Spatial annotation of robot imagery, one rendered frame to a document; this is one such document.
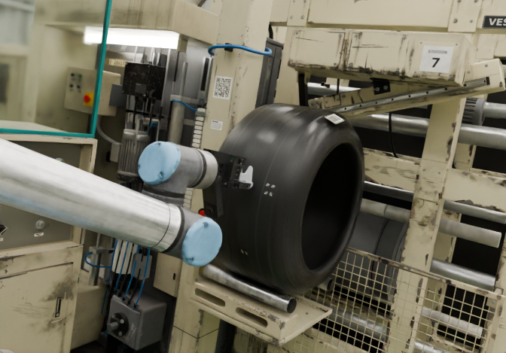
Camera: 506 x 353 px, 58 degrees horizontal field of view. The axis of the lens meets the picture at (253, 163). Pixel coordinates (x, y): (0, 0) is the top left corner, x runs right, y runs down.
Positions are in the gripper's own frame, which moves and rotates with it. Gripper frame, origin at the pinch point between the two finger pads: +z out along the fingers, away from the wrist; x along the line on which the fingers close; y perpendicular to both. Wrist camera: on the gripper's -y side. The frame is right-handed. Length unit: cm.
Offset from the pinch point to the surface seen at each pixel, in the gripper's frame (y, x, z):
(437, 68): 48, -31, 43
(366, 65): 47, -8, 43
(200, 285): -36.6, 20.1, 16.8
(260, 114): 21.0, 9.1, 11.5
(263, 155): 9.0, -0.5, 3.1
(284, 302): -31.7, -9.6, 18.5
